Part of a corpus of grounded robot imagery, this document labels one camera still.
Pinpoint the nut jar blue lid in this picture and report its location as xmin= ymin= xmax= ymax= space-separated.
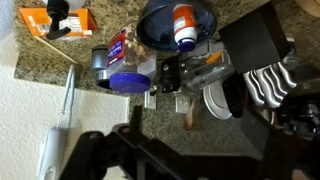
xmin=105 ymin=23 xmax=158 ymax=94

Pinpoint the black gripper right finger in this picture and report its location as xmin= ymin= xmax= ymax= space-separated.
xmin=239 ymin=108 xmax=320 ymax=180

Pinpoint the white orange pill bottle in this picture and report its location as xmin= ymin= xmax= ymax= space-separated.
xmin=172 ymin=3 xmax=199 ymax=53

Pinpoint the wooden spoon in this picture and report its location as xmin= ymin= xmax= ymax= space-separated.
xmin=183 ymin=98 xmax=198 ymax=131

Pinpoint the black pump dispenser bottle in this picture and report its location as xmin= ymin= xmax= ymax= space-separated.
xmin=44 ymin=0 xmax=86 ymax=41

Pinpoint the white backsplash wall outlet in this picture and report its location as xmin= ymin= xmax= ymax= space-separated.
xmin=175 ymin=94 xmax=192 ymax=114
xmin=144 ymin=85 xmax=158 ymax=110

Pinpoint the dark shiny appliance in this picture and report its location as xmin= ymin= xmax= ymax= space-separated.
xmin=279 ymin=63 xmax=320 ymax=134

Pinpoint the black knife block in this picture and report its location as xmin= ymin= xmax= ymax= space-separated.
xmin=218 ymin=3 xmax=291 ymax=75

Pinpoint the grey metal cylinder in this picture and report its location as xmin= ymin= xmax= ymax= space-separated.
xmin=90 ymin=45 xmax=113 ymax=90

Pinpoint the orange cardboard box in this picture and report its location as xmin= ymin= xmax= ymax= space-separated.
xmin=18 ymin=7 xmax=98 ymax=38

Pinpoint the white coiled phone cord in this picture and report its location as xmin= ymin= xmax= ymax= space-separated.
xmin=59 ymin=64 xmax=77 ymax=129

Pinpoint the clear plastic container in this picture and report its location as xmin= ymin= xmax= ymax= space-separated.
xmin=179 ymin=49 xmax=236 ymax=96

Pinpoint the white round plate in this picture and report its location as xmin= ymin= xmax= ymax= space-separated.
xmin=202 ymin=79 xmax=234 ymax=121

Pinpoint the silver handled knife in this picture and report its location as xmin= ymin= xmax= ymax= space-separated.
xmin=252 ymin=68 xmax=282 ymax=110
xmin=275 ymin=60 xmax=298 ymax=89
xmin=242 ymin=70 xmax=266 ymax=108
xmin=263 ymin=65 xmax=288 ymax=101

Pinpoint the thin wooden stick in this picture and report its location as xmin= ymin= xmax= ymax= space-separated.
xmin=33 ymin=34 xmax=81 ymax=66

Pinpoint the dark blue bowl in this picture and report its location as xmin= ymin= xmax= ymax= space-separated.
xmin=135 ymin=0 xmax=218 ymax=53

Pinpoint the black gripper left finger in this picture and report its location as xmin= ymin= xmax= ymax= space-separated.
xmin=58 ymin=105 xmax=148 ymax=180

